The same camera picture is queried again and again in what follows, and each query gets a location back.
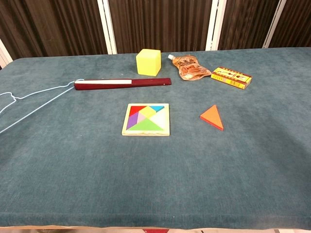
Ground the yellow foam cube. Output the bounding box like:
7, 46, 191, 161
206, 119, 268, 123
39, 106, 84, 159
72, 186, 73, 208
136, 49, 162, 77

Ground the white partition post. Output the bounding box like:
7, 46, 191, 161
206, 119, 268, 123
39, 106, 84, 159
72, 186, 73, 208
205, 0, 228, 51
0, 38, 13, 68
262, 0, 287, 49
97, 0, 118, 55

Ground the red tangram triangle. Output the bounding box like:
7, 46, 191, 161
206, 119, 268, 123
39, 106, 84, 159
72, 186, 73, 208
129, 106, 147, 119

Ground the purple tangram parallelogram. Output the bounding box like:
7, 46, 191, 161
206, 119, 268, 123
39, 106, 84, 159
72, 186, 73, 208
126, 112, 139, 130

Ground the teal fabric tablecloth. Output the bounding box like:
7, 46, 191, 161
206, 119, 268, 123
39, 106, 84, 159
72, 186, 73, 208
0, 47, 311, 230

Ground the yellow printed cardboard box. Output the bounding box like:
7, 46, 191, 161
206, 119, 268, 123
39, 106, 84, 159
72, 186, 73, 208
210, 66, 253, 90

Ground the green tangram triangle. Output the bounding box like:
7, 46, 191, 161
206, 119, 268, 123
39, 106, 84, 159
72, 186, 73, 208
128, 118, 164, 131

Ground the light blue wire hanger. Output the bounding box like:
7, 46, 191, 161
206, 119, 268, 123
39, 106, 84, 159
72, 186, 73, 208
0, 79, 85, 134

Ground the orange wooden triangle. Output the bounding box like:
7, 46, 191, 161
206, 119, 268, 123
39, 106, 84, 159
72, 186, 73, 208
200, 104, 224, 132

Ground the yellow tangram piece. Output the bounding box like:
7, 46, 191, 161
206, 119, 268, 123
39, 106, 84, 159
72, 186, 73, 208
140, 106, 157, 119

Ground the dark brown ribbed panel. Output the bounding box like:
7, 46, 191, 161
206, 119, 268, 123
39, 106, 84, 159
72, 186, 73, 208
269, 0, 311, 49
108, 0, 213, 53
218, 0, 280, 50
0, 0, 108, 60

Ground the brown spout drink pouch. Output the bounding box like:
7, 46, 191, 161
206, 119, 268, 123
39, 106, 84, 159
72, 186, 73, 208
168, 54, 211, 81

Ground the wooden tangram tray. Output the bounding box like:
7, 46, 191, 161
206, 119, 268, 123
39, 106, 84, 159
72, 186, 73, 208
121, 103, 171, 137

